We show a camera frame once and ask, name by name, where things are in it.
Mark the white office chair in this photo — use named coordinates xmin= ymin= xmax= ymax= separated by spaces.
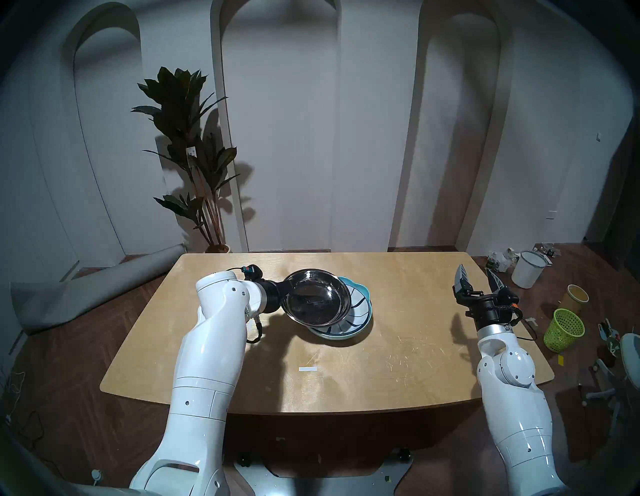
xmin=580 ymin=320 xmax=640 ymax=421

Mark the tall potted green plant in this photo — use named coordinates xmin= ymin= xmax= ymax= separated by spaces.
xmin=131 ymin=66 xmax=241 ymax=253

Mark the stainless steel plate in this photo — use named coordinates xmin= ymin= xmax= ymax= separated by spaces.
xmin=281 ymin=269 xmax=352 ymax=328

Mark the rolled grey mat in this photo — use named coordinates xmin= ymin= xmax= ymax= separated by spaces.
xmin=10 ymin=243 xmax=187 ymax=335

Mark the yellow paper cup bin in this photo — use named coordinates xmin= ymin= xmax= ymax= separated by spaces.
xmin=560 ymin=284 xmax=590 ymax=313

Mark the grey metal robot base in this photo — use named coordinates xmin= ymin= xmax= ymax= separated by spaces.
xmin=235 ymin=447 xmax=413 ymax=496

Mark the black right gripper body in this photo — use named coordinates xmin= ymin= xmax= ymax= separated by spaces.
xmin=454 ymin=287 xmax=522 ymax=330

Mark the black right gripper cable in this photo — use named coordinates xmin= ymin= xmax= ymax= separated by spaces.
xmin=514 ymin=309 xmax=539 ymax=342

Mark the white bucket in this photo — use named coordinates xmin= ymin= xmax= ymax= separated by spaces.
xmin=511 ymin=250 xmax=548 ymax=289

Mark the green mesh waste basket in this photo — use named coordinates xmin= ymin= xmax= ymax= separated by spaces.
xmin=543 ymin=308 xmax=586 ymax=353

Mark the blue flower-shaped cartoon plate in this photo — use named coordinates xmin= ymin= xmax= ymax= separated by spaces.
xmin=307 ymin=276 xmax=374 ymax=342

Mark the black floor cable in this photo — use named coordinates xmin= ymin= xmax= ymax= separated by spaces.
xmin=0 ymin=365 xmax=56 ymax=466

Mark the pile of plastic trash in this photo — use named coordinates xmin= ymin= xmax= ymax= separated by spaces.
xmin=485 ymin=247 xmax=521 ymax=273

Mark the white plate with blue stripes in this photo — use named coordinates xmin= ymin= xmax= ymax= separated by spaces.
xmin=320 ymin=277 xmax=371 ymax=334

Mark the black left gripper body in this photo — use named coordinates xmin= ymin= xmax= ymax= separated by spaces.
xmin=255 ymin=279 xmax=286 ymax=315

